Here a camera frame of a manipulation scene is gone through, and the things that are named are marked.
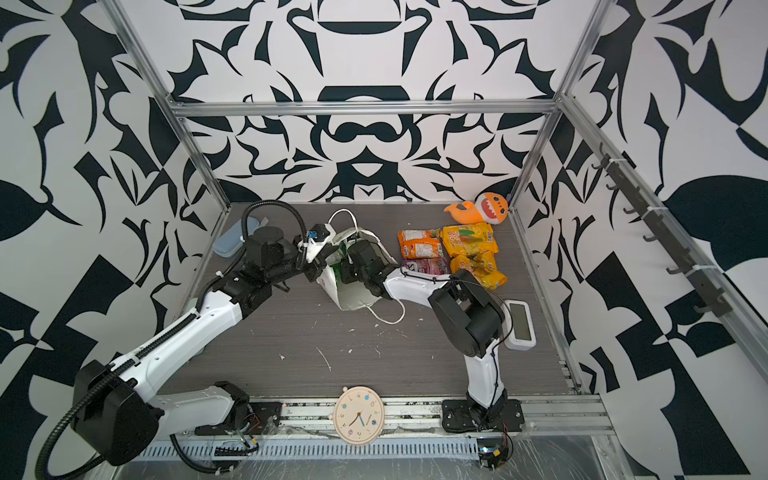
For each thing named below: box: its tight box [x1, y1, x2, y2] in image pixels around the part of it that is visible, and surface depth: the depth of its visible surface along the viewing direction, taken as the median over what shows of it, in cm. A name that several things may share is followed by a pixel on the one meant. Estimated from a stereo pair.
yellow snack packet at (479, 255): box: [442, 238, 508, 290], surface depth 104 cm
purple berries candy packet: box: [401, 258, 452, 275], surface depth 103 cm
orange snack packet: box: [398, 228, 442, 259], surface depth 107 cm
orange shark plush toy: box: [444, 192, 509, 225], surface depth 113 cm
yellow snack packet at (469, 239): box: [441, 222, 499, 258], surface depth 107 cm
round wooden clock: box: [329, 386, 385, 445], surface depth 74 cm
